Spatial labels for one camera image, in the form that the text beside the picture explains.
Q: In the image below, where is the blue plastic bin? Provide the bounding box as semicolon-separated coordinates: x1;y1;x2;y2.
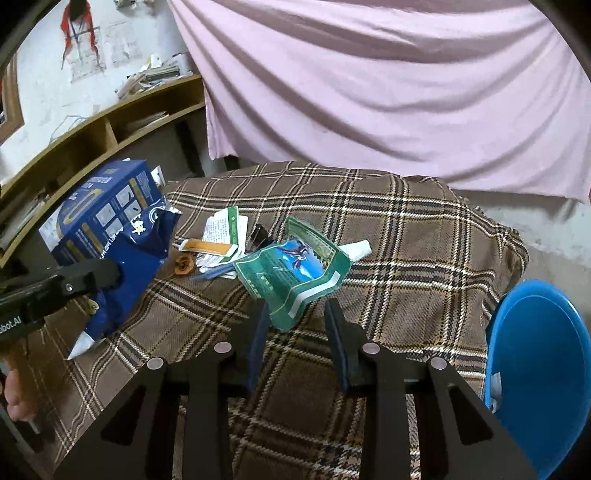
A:
482;279;587;480

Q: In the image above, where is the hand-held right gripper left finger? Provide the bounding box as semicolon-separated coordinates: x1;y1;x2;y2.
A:
55;299;271;480

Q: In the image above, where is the wooden shelf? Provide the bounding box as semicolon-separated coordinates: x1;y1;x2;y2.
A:
0;74;208;268

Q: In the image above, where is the green white paper sachet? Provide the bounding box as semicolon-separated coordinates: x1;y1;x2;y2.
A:
226;206;250;254

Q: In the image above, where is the blue plastic stick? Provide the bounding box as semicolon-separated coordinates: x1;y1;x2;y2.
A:
191;263;238;282

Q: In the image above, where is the person's left hand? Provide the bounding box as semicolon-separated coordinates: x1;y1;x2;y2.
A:
2;369;40;422

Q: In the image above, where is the green snack bag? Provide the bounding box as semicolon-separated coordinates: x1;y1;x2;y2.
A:
233;217;352;330

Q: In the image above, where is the small black clip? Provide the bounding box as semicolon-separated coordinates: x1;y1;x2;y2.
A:
249;224;273;252

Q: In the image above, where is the blue snack bag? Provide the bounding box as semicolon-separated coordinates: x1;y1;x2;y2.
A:
68;203;183;361

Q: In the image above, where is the white printed paper leaflet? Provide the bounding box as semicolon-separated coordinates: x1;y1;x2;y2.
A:
202;215;234;245

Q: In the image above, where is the wall poster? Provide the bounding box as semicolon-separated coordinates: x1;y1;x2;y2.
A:
60;0;144;84

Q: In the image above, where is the pink hanging sheet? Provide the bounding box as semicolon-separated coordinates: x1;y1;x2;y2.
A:
168;0;591;206

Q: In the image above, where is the wooden frame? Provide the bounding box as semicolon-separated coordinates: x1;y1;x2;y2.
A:
0;55;26;144

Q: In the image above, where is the orange stick sachet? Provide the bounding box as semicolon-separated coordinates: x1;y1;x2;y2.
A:
179;239;241;257

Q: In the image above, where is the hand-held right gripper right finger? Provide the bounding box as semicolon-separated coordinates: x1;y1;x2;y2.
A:
324;299;539;480

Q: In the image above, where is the blue cardboard box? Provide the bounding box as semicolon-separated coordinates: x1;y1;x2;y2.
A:
39;159;167;266

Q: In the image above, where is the brown plaid blanket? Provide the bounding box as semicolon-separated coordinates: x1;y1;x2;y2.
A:
9;161;532;480

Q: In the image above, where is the white tube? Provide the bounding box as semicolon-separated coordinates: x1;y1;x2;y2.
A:
337;240;372;261

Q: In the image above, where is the pile of papers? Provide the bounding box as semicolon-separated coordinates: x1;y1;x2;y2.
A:
113;53;195;100

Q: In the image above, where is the stack of flat papers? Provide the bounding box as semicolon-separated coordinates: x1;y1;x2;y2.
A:
122;111;171;137

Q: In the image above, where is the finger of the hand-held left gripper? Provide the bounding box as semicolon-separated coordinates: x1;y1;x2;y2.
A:
55;257;124;298

